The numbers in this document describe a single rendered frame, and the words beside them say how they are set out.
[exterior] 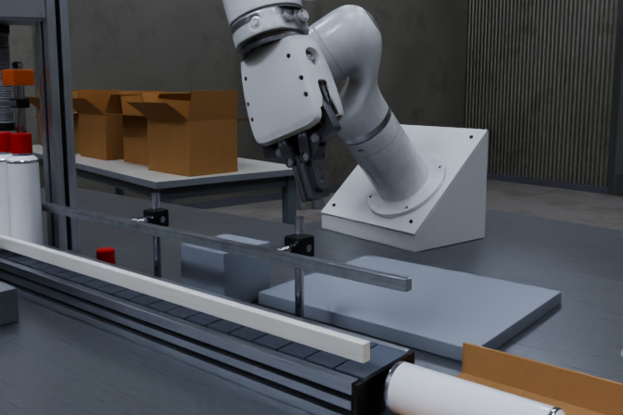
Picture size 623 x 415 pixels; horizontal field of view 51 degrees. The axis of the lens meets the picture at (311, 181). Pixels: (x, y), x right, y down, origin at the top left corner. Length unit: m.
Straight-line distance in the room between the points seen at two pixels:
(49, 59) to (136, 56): 4.77
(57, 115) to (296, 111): 0.76
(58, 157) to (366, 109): 0.61
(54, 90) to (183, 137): 1.61
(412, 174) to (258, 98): 0.72
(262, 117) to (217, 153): 2.28
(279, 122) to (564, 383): 0.40
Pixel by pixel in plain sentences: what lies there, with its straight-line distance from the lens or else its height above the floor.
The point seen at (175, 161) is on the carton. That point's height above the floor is 0.84.
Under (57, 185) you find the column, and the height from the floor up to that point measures 0.97.
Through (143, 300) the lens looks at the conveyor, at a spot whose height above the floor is 0.88.
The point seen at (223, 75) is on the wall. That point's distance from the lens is 6.54.
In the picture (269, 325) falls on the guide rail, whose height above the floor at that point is 0.90.
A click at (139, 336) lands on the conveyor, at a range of 0.90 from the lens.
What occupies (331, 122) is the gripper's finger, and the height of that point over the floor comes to 1.12.
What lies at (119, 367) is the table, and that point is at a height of 0.83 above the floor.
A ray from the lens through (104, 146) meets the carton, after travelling 3.70.
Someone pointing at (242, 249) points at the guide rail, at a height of 0.96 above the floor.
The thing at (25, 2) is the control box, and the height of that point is 1.32.
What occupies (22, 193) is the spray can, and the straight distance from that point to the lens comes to 1.20.
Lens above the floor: 1.16
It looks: 8 degrees down
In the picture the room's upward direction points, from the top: straight up
